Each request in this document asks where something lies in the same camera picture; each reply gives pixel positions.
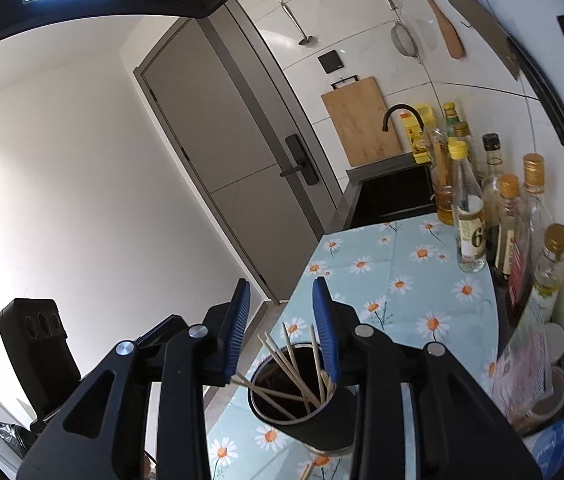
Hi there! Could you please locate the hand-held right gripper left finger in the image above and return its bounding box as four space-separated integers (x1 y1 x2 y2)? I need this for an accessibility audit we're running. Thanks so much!
16 277 252 480

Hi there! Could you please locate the metal ladle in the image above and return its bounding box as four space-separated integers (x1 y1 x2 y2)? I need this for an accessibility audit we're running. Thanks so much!
279 1 316 47

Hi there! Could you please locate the wooden spatula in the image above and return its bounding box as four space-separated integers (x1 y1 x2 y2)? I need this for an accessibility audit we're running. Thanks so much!
401 0 466 60

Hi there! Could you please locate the black curved faucet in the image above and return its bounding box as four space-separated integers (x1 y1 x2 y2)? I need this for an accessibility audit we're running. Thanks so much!
381 103 435 162

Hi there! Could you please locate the metal mesh strainer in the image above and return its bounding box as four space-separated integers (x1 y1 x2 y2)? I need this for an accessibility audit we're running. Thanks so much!
379 0 421 59

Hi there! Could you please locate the bundle of wooden chopsticks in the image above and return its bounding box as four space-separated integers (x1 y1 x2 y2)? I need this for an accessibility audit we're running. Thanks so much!
229 324 335 421

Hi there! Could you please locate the wooden cutting board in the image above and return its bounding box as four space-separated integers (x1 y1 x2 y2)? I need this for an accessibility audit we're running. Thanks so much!
320 75 403 167

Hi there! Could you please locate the black door lock handle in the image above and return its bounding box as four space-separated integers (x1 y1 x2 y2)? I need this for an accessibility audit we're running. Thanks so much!
279 135 319 187

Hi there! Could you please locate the grey door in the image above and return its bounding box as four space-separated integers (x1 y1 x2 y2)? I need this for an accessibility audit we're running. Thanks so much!
133 16 344 302

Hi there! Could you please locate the daisy print tablecloth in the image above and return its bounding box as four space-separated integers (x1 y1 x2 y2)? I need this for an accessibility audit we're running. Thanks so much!
204 212 501 480

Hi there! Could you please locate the black chopstick holder cup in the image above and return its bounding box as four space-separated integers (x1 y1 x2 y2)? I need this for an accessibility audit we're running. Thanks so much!
247 342 358 458

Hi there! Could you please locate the black kitchen sink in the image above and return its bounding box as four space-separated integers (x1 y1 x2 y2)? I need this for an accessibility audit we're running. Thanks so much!
346 152 438 231

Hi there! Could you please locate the clear plastic food packet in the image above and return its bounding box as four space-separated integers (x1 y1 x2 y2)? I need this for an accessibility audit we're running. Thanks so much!
491 319 556 427

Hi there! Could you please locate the row of glass condiment bottles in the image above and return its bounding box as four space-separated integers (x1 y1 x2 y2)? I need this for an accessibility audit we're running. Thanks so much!
424 102 564 332

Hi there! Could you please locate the cleaver with black handle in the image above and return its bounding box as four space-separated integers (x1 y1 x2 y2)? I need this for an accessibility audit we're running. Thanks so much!
432 0 564 147

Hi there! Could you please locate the white plastic container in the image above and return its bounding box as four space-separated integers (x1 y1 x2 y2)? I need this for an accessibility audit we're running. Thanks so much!
542 322 564 368

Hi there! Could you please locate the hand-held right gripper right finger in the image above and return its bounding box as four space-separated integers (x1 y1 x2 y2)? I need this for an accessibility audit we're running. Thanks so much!
311 276 545 480

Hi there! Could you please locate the wooden chopstick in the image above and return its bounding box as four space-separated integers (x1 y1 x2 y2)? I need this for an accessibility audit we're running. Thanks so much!
298 452 321 480

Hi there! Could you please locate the black plastic bag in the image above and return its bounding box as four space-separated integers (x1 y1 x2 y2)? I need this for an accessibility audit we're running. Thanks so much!
0 410 39 462

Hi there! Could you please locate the blue white packet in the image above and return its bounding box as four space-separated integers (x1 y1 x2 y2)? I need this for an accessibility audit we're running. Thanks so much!
526 400 564 472

